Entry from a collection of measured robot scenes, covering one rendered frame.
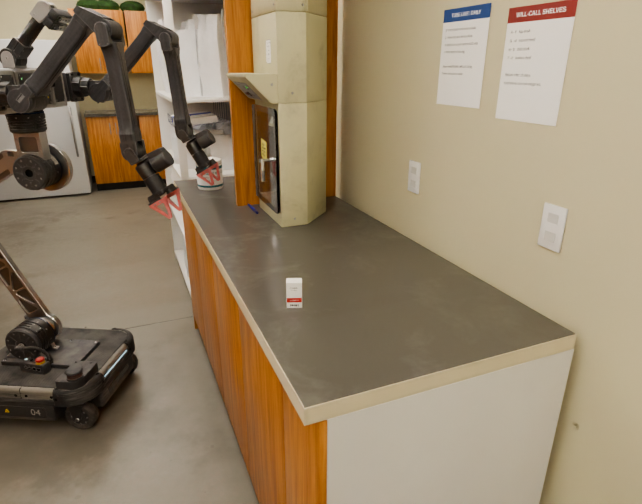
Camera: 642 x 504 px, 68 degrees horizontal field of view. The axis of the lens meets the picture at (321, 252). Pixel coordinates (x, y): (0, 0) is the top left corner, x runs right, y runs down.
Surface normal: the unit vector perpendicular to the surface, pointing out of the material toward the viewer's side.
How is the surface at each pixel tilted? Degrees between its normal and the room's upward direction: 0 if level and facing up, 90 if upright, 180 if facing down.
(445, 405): 90
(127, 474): 0
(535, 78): 90
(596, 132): 90
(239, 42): 90
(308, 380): 0
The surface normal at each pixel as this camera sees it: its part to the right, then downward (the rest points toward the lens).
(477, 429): 0.39, 0.33
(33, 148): -0.08, 0.36
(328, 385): 0.00, -0.93
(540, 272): -0.92, 0.14
